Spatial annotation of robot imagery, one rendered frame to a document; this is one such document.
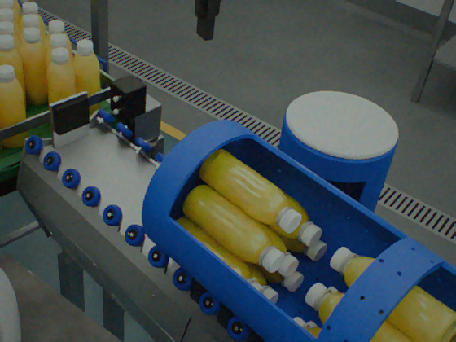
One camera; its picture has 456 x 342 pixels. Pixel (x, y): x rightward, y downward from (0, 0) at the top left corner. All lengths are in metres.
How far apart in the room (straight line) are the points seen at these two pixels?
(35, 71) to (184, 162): 0.73
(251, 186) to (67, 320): 0.38
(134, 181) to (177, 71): 2.27
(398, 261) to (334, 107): 0.74
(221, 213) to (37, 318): 0.35
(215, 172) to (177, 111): 2.25
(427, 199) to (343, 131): 1.64
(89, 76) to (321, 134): 0.60
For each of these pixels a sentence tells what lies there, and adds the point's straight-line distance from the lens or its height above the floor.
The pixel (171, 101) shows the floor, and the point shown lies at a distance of 3.47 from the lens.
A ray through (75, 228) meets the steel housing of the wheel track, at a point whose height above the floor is 0.87.
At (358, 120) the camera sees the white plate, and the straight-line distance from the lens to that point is 1.64.
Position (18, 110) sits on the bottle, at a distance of 1.61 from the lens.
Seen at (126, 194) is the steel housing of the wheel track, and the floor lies 0.93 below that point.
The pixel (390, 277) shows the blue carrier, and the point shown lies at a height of 1.23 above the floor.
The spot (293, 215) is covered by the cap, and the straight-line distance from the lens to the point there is 1.10.
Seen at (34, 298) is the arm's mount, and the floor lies 1.01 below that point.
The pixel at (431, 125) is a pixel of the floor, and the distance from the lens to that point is 3.71.
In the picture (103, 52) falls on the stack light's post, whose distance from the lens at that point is 2.07.
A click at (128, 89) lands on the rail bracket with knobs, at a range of 1.69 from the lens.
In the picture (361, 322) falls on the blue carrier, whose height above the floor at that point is 1.19.
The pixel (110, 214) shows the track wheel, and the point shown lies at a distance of 1.37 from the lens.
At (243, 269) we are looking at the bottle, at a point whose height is 1.08.
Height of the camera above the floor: 1.91
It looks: 39 degrees down
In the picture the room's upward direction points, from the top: 8 degrees clockwise
